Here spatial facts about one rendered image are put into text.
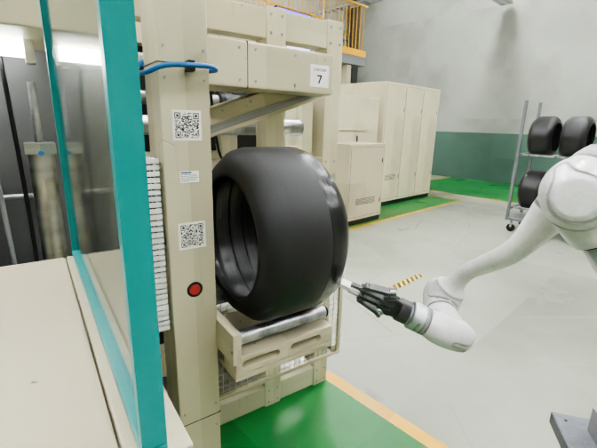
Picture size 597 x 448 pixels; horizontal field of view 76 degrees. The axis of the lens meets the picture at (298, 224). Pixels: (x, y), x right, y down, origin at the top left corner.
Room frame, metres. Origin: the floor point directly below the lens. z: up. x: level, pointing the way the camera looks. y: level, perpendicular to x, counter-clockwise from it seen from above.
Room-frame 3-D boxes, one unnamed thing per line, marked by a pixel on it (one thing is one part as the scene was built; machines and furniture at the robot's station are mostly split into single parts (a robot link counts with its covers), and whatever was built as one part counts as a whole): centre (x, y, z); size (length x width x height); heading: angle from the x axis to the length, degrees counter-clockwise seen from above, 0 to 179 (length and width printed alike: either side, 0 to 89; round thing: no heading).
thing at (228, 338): (1.11, 0.27, 0.90); 0.40 x 0.03 x 0.10; 35
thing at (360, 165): (6.16, -0.86, 0.62); 0.90 x 0.56 x 1.25; 134
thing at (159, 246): (0.98, 0.38, 1.19); 0.05 x 0.04 x 0.48; 35
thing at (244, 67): (1.53, 0.20, 1.71); 0.61 x 0.25 x 0.15; 125
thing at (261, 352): (1.10, 0.05, 0.83); 0.36 x 0.09 x 0.06; 125
